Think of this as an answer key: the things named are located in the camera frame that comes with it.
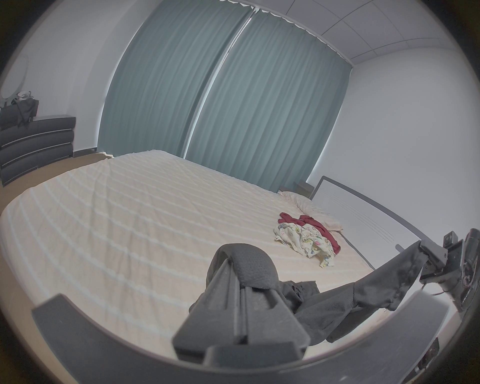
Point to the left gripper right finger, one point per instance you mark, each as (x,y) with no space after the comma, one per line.
(270,318)

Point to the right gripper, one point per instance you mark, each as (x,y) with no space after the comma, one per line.
(435,258)

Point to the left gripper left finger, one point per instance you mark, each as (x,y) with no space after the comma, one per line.
(210,318)

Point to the black T-shirt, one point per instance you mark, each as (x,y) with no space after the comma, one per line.
(258,266)

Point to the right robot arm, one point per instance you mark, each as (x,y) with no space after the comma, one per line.
(470,262)

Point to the dark red garment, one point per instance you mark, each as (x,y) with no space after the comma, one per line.
(322,228)

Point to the cream pillow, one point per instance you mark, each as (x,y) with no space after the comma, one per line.
(322,217)

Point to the white printed pyjama garment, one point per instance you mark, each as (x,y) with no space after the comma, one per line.
(300,240)

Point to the bed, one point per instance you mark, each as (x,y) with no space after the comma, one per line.
(150,225)

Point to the grey bedside table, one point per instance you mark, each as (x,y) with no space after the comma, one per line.
(303,189)

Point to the blue-green curtain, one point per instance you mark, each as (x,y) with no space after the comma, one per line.
(270,105)
(165,82)

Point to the dark grey chest of drawers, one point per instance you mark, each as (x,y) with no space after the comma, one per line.
(37,146)

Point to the black bag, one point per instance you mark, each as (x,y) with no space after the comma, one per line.
(26,108)

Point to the round white mirror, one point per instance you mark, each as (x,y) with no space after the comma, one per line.
(17,75)

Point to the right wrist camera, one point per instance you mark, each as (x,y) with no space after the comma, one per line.
(451,240)

